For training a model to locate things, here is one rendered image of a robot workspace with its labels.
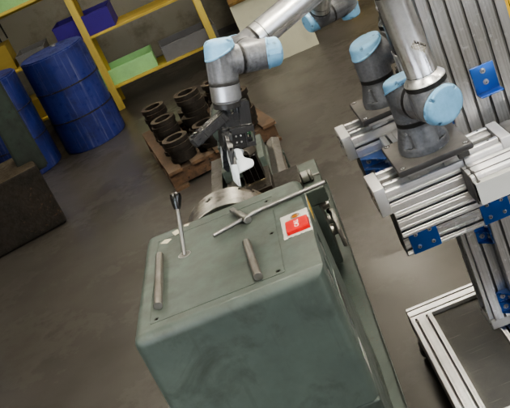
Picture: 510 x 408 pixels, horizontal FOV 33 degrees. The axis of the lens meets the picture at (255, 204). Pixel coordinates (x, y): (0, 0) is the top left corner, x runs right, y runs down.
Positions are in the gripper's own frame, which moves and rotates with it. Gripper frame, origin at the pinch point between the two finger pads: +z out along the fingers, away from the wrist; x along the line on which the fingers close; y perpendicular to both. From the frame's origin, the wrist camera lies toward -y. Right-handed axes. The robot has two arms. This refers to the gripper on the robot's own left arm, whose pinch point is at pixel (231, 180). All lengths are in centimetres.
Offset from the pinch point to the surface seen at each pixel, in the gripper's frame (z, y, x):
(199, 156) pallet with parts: 100, 44, 413
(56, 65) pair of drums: 42, -49, 624
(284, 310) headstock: 24.0, 2.7, -30.7
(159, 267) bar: 20.2, -21.6, 3.0
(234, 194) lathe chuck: 16.0, 6.2, 37.9
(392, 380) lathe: 78, 42, 16
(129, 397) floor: 150, -39, 173
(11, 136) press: 71, -90, 472
